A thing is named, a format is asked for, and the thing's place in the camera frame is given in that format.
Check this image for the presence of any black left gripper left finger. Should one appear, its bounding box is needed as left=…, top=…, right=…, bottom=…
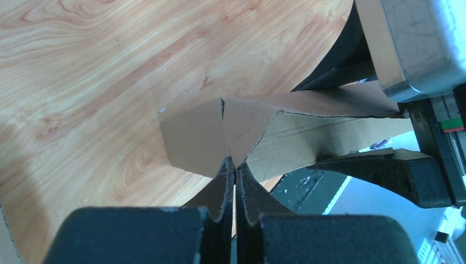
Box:
left=44, top=157, right=235, bottom=263

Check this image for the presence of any brown cardboard box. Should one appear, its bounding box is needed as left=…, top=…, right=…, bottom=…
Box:
left=160, top=81, right=413, bottom=182

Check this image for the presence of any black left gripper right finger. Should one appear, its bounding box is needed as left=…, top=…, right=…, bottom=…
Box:
left=235, top=164, right=418, bottom=263

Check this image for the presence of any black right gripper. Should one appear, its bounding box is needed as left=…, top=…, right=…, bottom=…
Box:
left=307, top=84, right=465, bottom=208

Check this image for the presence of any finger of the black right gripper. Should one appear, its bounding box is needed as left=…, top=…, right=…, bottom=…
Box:
left=293, top=2, right=375, bottom=91

